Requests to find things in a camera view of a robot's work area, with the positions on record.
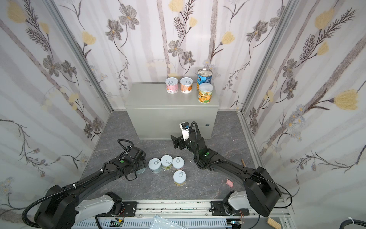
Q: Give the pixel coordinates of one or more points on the white lid can blue label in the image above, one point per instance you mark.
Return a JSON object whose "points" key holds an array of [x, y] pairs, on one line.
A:
{"points": [[155, 165]]}

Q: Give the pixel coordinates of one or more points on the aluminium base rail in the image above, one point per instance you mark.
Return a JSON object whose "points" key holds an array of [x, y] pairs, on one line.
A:
{"points": [[182, 209]]}

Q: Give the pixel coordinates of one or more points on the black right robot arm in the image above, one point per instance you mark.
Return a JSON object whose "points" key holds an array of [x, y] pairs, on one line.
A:
{"points": [[261, 192]]}

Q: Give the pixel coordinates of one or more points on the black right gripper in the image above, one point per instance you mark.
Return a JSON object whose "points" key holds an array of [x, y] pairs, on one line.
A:
{"points": [[179, 141]]}

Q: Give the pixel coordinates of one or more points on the white slotted cable duct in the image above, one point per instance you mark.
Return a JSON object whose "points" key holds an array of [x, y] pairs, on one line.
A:
{"points": [[145, 224]]}

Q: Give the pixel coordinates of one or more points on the white lid can green label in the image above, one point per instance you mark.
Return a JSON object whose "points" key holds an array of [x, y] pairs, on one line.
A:
{"points": [[166, 162]]}

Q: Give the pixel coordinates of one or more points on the wooden block right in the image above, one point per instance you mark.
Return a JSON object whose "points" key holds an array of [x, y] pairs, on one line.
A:
{"points": [[275, 225]]}

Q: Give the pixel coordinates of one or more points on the plastic lid can yellow label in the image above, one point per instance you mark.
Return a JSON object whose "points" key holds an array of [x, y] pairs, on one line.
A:
{"points": [[205, 93]]}

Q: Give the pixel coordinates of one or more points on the pink eraser piece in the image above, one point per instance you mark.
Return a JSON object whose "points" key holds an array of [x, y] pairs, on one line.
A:
{"points": [[229, 183]]}

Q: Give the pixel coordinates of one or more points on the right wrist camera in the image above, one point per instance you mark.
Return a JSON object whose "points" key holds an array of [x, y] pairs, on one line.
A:
{"points": [[185, 128]]}

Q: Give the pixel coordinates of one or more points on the white lid can orange label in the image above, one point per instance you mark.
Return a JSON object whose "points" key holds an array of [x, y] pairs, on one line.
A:
{"points": [[186, 84]]}

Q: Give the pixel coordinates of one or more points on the large blue labelled can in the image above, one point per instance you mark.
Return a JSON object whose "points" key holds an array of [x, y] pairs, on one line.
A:
{"points": [[204, 75]]}

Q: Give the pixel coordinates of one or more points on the white lid can beige label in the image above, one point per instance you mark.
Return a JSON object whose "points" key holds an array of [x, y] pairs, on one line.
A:
{"points": [[178, 163]]}

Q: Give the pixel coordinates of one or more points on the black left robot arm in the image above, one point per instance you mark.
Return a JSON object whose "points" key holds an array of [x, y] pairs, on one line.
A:
{"points": [[57, 209]]}

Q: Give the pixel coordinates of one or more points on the grey metal cabinet box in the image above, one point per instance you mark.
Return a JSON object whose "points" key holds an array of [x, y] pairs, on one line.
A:
{"points": [[157, 114]]}

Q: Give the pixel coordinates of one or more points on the clear plastic bag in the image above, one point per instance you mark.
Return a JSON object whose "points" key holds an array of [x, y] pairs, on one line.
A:
{"points": [[161, 223]]}

